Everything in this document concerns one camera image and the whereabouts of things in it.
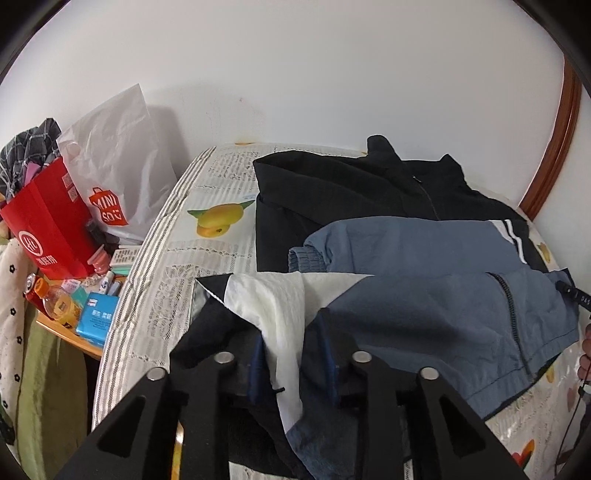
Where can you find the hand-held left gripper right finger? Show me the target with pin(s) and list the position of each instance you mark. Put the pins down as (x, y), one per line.
(330, 357)

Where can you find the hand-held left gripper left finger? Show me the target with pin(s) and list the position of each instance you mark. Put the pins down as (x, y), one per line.
(257, 383)

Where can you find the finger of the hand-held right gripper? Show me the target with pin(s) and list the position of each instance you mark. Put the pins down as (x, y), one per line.
(575, 291)

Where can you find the black white blue jacket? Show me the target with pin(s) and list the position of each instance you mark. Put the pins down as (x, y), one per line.
(415, 314)

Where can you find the person's right hand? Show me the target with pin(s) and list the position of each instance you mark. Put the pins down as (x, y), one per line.
(586, 350)

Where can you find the fruit print tablecloth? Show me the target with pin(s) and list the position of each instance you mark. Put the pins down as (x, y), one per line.
(184, 258)

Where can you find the blue tissue pack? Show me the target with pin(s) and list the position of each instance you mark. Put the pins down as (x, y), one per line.
(97, 318)

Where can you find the white blue tube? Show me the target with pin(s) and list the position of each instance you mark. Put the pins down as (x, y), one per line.
(108, 284)

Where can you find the white small box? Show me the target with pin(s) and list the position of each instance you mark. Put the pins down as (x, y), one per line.
(124, 257)

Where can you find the wooden side table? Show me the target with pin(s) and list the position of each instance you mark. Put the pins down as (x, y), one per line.
(69, 336)

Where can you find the pink small bottle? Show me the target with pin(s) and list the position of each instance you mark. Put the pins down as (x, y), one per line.
(101, 262)

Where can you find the green cloth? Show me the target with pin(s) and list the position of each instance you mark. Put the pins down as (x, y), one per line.
(51, 392)

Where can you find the orange drink bottle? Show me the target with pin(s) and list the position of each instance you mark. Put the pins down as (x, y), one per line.
(57, 302)

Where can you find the white floral cloth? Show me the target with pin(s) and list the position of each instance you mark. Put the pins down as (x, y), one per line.
(11, 286)

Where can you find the red paper bag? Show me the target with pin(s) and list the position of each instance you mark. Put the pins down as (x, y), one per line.
(46, 221)

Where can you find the white plastic shopping bag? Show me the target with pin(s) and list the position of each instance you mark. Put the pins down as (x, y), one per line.
(120, 152)

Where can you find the grey plaid cloth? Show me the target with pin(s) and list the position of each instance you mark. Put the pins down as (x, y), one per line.
(27, 147)

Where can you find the brown wooden door frame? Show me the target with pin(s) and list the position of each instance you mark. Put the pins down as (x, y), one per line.
(554, 152)

